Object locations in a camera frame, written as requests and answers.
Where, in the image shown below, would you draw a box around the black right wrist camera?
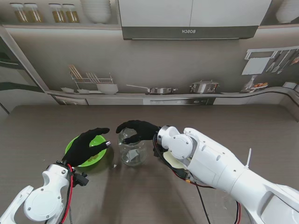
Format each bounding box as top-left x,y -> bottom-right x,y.
153,140 -> 164,158

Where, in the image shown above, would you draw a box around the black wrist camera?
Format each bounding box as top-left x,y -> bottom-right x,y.
74,172 -> 90,187
153,140 -> 164,158

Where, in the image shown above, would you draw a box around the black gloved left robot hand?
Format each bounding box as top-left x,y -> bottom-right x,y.
63,127 -> 113,167

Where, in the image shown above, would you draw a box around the cream plastic funnel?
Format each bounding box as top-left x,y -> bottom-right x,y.
163,151 -> 189,170

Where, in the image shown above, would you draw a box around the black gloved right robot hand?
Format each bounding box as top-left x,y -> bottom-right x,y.
116,120 -> 162,145

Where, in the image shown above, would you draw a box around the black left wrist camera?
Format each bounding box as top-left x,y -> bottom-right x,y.
74,172 -> 90,187

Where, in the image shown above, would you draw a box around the bright green plastic bowl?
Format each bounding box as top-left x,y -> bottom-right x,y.
64,134 -> 108,168

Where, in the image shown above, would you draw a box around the clear glass jar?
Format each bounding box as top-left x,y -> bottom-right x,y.
117,130 -> 147,167

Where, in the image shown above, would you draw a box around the printed kitchen backdrop poster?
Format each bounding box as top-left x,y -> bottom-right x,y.
0,0 -> 299,122

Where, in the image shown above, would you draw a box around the red and black left arm cables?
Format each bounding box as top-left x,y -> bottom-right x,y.
61,164 -> 77,224

